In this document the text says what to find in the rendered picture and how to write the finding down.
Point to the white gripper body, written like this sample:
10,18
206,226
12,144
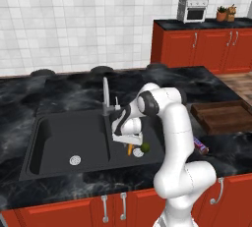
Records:
128,138

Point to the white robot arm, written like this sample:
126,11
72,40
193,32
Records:
175,145

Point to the grey sink faucet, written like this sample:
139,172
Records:
105,95

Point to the black double sink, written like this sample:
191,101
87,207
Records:
75,139

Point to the brown wooden tray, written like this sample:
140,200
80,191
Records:
224,116

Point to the orange carrot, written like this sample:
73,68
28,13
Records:
130,150

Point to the green lime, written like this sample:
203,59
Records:
145,147

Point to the red cupboard door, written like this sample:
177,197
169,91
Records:
141,208
65,214
234,201

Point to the purple wrapped candy bar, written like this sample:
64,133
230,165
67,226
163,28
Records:
201,145

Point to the red cupboard run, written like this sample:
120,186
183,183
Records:
210,49

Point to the silver toaster oven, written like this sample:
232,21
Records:
192,10

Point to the potted green plant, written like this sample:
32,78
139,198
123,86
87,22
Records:
221,14

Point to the wooden knife block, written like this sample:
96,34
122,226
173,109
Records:
231,13

